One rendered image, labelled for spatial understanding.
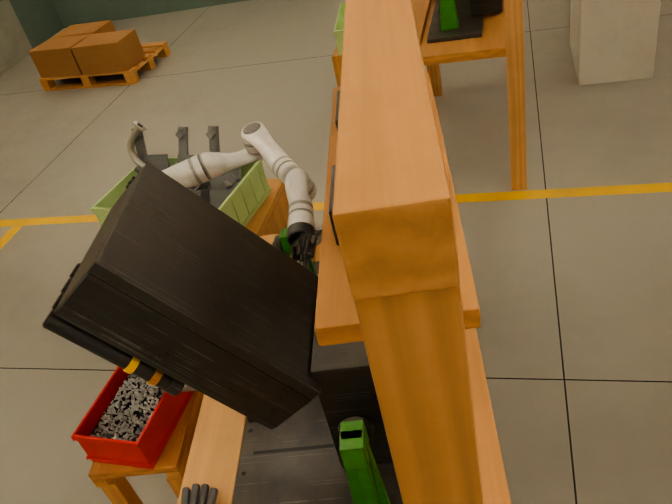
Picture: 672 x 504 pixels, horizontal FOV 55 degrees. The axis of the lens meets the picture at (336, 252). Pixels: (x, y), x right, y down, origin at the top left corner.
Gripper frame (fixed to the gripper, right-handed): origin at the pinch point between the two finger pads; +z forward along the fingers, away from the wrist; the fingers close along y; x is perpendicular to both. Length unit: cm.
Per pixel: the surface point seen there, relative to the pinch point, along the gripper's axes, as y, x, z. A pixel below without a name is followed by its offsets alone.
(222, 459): -31, -5, 40
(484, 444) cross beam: 44, 9, 59
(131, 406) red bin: -57, -22, 19
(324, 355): 16.3, -3.9, 33.1
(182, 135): -69, -17, -108
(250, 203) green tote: -65, 14, -82
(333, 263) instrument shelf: 44, -20, 33
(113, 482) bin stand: -70, -20, 37
